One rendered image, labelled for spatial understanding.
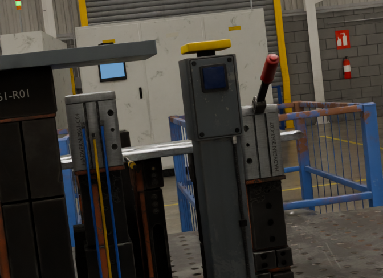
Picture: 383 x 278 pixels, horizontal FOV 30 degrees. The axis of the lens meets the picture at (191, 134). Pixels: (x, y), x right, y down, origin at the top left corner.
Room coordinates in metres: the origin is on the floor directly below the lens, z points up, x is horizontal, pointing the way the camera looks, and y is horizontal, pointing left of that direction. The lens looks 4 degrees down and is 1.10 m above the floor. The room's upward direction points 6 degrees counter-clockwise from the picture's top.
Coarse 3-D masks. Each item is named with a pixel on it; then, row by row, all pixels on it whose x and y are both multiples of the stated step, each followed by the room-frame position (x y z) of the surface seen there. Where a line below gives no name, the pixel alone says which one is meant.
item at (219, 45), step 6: (198, 42) 0.96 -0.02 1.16; (204, 42) 0.96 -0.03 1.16; (210, 42) 0.96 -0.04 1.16; (216, 42) 0.96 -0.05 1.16; (222, 42) 0.96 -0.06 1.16; (228, 42) 0.96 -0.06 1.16; (186, 48) 0.96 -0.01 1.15; (192, 48) 0.96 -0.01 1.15; (198, 48) 0.96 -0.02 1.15; (204, 48) 0.96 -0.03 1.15; (210, 48) 0.96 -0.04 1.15; (216, 48) 0.96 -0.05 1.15; (222, 48) 0.97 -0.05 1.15; (198, 54) 0.98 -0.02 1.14; (204, 54) 0.98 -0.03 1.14; (210, 54) 0.98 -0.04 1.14
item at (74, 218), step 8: (64, 144) 2.97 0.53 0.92; (64, 152) 2.97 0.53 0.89; (64, 176) 2.97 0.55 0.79; (72, 176) 3.21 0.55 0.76; (64, 184) 2.97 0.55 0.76; (72, 184) 3.00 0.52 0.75; (72, 192) 2.97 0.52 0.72; (72, 200) 2.97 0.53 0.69; (72, 208) 2.97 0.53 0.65; (72, 216) 2.97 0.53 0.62; (80, 216) 3.27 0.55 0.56; (72, 224) 2.97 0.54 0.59; (72, 232) 2.97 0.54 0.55; (72, 240) 2.97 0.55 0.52
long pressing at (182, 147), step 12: (288, 132) 1.26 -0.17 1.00; (300, 132) 1.27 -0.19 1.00; (156, 144) 1.37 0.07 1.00; (168, 144) 1.33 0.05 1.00; (180, 144) 1.30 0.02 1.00; (60, 156) 1.34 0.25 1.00; (132, 156) 1.21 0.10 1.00; (144, 156) 1.22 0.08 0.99; (156, 156) 1.22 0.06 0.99; (72, 168) 1.19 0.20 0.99
